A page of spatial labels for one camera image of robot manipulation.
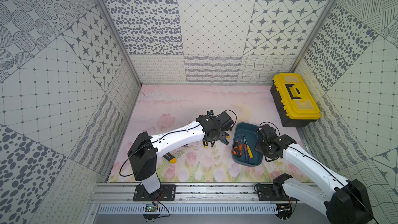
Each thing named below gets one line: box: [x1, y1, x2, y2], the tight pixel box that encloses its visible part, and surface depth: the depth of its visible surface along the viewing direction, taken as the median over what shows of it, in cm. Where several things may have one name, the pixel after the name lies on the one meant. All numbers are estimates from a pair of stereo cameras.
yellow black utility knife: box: [162, 152, 177, 164], surface depth 85 cm
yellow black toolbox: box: [269, 73, 322, 128], surface depth 94 cm
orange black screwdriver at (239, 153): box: [237, 133, 244, 158], surface depth 87 cm
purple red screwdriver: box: [242, 133, 249, 162], surface depth 88 cm
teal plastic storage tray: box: [231, 122, 263, 167], surface depth 90 cm
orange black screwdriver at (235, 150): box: [233, 132, 239, 156], surface depth 88 cm
